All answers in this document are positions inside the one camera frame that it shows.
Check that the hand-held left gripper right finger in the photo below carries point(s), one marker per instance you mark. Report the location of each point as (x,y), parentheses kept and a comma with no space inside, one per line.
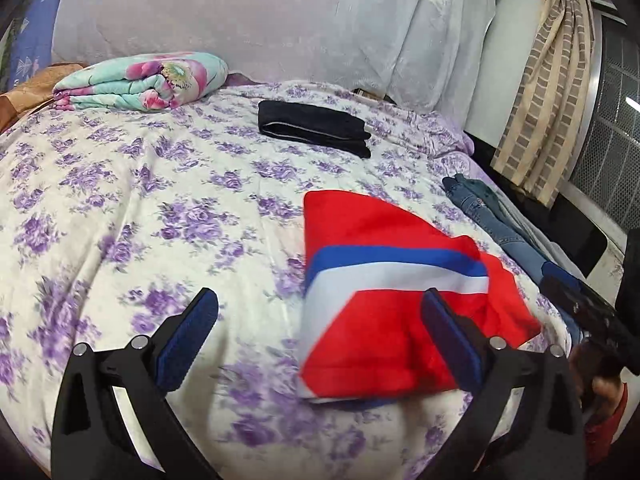
(450,340)

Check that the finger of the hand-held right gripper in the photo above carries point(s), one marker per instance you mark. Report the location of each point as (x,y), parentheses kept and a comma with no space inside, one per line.
(562,272)
(585,320)

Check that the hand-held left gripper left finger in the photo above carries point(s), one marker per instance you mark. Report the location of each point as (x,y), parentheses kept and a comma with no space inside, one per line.
(185,340)

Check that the red pants with striped band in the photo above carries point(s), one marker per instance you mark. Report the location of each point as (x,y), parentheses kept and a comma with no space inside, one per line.
(400,335)

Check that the person's right forearm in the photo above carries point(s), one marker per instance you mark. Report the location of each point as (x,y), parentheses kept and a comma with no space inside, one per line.
(607,435)

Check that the folded black pants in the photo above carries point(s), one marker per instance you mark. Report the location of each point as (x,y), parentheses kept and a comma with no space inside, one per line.
(310,122)

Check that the person's right hand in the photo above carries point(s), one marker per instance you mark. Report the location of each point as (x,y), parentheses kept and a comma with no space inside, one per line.
(607,392)

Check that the grey garment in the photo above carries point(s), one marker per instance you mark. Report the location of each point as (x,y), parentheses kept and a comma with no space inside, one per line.
(550,250)

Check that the black glossy panel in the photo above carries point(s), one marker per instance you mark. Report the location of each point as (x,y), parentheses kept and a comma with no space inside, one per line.
(575,225)

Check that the blue jeans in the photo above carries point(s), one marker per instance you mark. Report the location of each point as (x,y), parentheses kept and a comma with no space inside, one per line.
(492,220)

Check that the purple floral bed sheet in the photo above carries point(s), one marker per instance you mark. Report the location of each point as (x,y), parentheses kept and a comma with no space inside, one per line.
(150,210)

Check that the window with mesh screen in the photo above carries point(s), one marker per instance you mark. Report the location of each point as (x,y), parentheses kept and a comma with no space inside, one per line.
(610,135)

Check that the beige brick-pattern curtain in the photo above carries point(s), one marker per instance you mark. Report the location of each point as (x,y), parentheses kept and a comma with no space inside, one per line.
(545,110)

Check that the folded floral blanket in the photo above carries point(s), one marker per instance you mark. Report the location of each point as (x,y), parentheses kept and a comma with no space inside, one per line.
(125,82)

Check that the orange-brown pillow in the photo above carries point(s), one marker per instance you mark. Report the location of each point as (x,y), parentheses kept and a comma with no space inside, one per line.
(15,100)

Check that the white lace cover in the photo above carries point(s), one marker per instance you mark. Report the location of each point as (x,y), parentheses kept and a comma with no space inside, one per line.
(250,15)

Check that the blue printed bedding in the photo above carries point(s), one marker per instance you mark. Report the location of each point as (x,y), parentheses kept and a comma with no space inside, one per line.
(35,25)

